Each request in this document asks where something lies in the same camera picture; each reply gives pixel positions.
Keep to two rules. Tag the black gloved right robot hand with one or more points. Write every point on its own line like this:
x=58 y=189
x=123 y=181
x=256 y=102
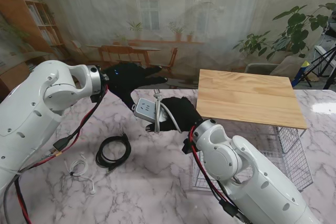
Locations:
x=186 y=113

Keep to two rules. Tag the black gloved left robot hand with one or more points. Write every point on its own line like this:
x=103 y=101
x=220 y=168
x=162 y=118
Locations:
x=120 y=77

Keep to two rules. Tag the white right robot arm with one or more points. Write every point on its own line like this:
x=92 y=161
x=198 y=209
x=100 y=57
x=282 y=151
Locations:
x=249 y=182

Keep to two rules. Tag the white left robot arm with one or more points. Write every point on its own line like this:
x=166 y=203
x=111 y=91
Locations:
x=26 y=113

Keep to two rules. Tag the printed room scene backdrop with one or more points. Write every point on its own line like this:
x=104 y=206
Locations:
x=78 y=11

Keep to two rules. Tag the yellow and blue object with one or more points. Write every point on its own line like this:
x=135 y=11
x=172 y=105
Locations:
x=304 y=64

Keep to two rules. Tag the black tripod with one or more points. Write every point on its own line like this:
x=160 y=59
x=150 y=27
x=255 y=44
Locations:
x=329 y=78

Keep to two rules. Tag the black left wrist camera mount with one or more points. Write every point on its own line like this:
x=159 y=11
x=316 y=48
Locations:
x=95 y=98

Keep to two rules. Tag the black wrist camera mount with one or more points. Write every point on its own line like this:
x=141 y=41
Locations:
x=95 y=98
x=187 y=146

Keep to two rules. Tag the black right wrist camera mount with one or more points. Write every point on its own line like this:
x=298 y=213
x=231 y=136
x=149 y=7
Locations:
x=187 y=146

